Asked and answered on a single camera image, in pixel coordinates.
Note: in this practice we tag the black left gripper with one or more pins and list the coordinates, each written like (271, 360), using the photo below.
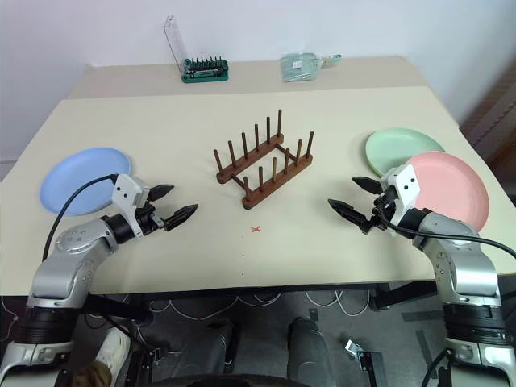
(146, 219)

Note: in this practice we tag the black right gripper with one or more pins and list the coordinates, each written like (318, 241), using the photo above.
(385, 207)

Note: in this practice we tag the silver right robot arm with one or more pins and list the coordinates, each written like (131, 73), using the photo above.
(467, 274)

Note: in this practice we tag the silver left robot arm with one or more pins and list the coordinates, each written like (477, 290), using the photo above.
(60, 274)

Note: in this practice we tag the wooden dish rack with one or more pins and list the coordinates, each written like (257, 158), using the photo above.
(252, 200)

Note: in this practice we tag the green plate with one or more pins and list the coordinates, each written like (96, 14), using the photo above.
(395, 147)

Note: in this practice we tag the pink-red plate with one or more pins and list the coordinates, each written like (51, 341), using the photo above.
(447, 185)

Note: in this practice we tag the blue plate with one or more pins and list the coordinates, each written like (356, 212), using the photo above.
(80, 181)

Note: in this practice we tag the green screwdriver bit set case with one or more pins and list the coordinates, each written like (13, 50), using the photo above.
(205, 75)

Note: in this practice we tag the clear plastic bag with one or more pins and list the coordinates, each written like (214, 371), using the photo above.
(298, 66)

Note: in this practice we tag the dark rounded shape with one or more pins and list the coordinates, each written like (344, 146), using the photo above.
(308, 346)
(219, 346)

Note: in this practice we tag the white rounded shape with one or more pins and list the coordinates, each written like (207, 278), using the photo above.
(115, 348)

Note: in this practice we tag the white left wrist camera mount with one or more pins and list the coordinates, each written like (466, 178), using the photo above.
(125, 189)

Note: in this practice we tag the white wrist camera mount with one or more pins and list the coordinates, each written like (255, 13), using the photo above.
(407, 183)
(125, 189)

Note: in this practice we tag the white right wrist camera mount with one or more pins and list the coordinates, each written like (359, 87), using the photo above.
(407, 183)

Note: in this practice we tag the black table frame bar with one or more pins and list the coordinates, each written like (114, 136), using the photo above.
(121, 310)
(403, 296)

